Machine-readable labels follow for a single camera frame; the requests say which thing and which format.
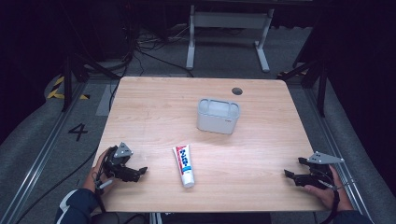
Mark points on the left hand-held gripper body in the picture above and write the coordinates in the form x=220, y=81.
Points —
x=115, y=165

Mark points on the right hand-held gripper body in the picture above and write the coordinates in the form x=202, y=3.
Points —
x=318, y=176

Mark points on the person's right hand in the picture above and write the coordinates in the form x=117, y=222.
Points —
x=328, y=195

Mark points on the person's left hand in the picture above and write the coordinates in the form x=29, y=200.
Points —
x=93, y=174

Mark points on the white toothpaste tube red blue print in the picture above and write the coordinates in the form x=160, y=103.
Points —
x=184, y=166

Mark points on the black tripod stand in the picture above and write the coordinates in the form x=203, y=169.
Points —
x=315, y=77
x=73, y=77

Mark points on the white plastic toothbrush holder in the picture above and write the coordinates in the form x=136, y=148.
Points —
x=218, y=116

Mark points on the white metal desk frame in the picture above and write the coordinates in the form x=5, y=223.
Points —
x=228, y=34

